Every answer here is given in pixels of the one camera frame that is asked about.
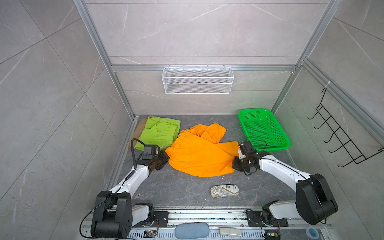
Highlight green plastic basket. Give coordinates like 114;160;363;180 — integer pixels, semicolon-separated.
238;108;291;153

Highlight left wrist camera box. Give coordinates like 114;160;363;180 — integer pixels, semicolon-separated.
142;145;161;161

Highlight white wire mesh basket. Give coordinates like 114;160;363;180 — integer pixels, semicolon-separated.
162;67;235;95

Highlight blue grey oval pad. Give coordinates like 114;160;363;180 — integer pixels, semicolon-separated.
175;222;210;240

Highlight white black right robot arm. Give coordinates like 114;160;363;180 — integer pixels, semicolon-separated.
233;152;339;225

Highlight tan khaki shorts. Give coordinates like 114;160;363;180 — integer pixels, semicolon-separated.
128;118;148;151

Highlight black wire hook rack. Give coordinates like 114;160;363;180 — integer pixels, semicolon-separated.
307;88;384;168

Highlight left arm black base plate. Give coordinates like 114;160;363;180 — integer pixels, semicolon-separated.
134;211;169;228

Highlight lime green shorts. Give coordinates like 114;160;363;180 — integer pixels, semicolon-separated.
139;117;181;150

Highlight patterned folded cloth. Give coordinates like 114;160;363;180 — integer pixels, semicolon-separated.
210;184;240;199

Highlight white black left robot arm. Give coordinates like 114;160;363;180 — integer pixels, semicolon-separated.
79;138;169;240

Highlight orange shorts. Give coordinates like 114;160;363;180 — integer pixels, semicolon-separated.
166;123;239;177

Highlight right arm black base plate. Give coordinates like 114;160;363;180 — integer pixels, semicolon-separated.
245;209;289;228

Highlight small electronics board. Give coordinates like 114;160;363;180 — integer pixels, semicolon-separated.
143;230;158;239

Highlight blue tape roll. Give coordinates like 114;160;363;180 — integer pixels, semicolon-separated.
306;227;320;240

